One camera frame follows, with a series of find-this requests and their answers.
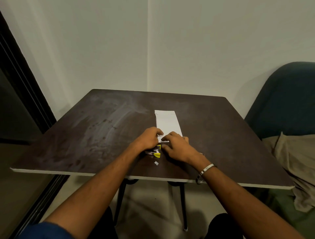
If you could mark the white papers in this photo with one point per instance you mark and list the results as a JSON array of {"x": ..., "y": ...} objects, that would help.
[{"x": 168, "y": 121}]

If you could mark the person's left forearm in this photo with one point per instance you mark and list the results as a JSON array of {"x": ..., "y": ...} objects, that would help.
[{"x": 98, "y": 182}]

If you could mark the black metal table leg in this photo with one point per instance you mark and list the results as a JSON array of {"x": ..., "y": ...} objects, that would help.
[
  {"x": 183, "y": 204},
  {"x": 119, "y": 202}
]

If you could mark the beige cloth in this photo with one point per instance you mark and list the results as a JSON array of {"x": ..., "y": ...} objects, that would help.
[{"x": 295, "y": 167}]

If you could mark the person's left hand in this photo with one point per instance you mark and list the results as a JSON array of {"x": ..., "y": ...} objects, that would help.
[{"x": 147, "y": 140}]

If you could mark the person's right hand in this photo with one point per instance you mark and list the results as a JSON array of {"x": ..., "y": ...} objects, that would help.
[{"x": 180, "y": 149}]

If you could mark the black sliding door frame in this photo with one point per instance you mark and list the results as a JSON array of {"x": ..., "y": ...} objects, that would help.
[{"x": 22, "y": 93}]

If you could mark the blue left shirt sleeve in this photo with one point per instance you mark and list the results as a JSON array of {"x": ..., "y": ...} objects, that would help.
[{"x": 44, "y": 231}]

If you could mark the yellow and silver stapler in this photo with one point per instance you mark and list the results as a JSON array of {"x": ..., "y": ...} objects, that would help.
[{"x": 156, "y": 154}]

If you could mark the dark green sofa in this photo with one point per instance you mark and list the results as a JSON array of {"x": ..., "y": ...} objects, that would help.
[{"x": 283, "y": 98}]

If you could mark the person's right forearm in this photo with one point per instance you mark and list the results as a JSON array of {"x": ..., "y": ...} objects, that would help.
[{"x": 246, "y": 204}]

